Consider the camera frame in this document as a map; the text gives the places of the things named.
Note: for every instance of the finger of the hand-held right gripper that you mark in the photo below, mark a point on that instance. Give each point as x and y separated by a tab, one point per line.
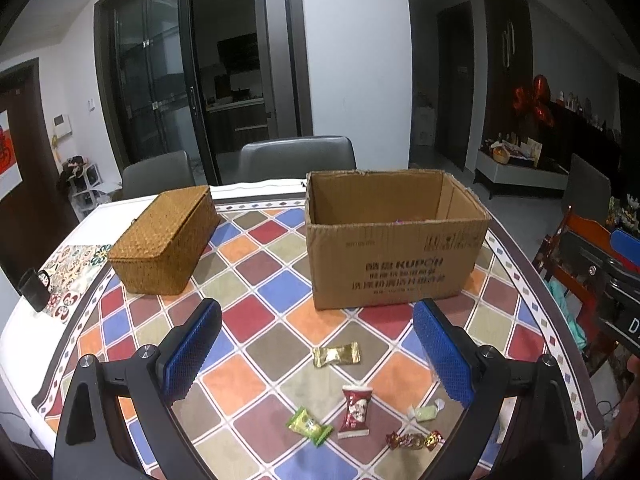
629	242
585	252

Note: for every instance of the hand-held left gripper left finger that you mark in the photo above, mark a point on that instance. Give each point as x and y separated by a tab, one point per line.
192	352

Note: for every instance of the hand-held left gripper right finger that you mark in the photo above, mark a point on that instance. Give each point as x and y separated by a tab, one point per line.
442	357

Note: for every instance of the pale green candy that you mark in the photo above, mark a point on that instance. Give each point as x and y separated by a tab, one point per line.
425	411

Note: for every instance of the red and gold candy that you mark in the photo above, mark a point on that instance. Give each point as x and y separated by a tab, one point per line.
412	441

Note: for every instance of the red candy packet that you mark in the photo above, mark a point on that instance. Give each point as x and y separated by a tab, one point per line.
356	410

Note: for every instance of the brown cardboard box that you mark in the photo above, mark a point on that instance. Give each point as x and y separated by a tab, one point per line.
395	255

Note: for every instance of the person's right hand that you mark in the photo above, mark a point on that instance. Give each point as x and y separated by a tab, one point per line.
633	375

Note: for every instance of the wooden chair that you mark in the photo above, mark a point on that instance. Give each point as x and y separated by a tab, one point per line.
582	280

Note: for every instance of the teal cloth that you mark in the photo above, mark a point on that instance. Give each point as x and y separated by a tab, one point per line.
567	310

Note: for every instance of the grey upholstered chair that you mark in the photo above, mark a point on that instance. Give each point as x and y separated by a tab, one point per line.
587	185

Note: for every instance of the colourful checkered tablecloth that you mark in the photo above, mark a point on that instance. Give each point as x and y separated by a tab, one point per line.
270	320

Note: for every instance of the low white bench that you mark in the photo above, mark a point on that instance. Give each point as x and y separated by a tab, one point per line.
520	175

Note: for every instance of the dark sideboard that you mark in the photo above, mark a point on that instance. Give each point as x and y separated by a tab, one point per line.
585	140

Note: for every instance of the woven wicker basket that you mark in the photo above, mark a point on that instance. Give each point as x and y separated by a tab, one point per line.
160	237

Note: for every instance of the clutter on bench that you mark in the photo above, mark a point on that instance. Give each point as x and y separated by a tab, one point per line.
515	152

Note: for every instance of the patterned placemat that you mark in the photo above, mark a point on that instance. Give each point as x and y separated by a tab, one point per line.
75	272

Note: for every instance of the red foil balloon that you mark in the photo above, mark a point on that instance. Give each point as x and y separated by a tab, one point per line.
535	100

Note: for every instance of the black mug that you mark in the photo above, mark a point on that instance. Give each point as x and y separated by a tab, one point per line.
32	290

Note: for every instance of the small grey dining chair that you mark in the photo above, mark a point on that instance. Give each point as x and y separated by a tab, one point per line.
157	175

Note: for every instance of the white shoe shelf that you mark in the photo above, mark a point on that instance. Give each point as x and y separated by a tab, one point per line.
82	190

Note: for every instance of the tall wooden cabinet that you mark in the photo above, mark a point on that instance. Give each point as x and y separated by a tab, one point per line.
507	60

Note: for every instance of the dark interior door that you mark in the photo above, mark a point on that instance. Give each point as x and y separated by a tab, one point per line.
455	85

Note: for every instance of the wide grey dining chair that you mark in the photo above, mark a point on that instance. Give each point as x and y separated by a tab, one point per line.
295	160

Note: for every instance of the brown entrance door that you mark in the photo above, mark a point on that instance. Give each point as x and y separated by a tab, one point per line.
30	170

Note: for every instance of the red door poster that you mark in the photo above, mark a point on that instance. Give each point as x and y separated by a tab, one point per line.
9	150

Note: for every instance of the sliding glass door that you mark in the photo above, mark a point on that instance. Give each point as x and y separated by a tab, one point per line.
150	75

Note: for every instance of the black range hood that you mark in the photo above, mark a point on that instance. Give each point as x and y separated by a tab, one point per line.
239	52

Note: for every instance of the white wall intercom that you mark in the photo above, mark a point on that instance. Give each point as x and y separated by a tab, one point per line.
62	125

